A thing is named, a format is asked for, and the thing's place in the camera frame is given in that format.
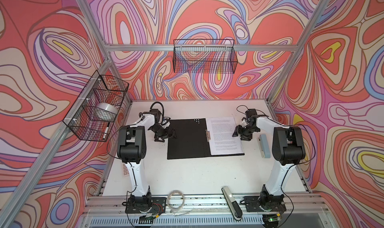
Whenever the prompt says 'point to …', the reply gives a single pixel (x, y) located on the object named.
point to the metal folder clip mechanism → (208, 135)
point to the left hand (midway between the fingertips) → (171, 137)
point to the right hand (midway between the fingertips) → (237, 139)
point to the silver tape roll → (106, 109)
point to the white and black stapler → (233, 206)
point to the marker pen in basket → (106, 130)
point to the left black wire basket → (93, 113)
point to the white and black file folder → (191, 141)
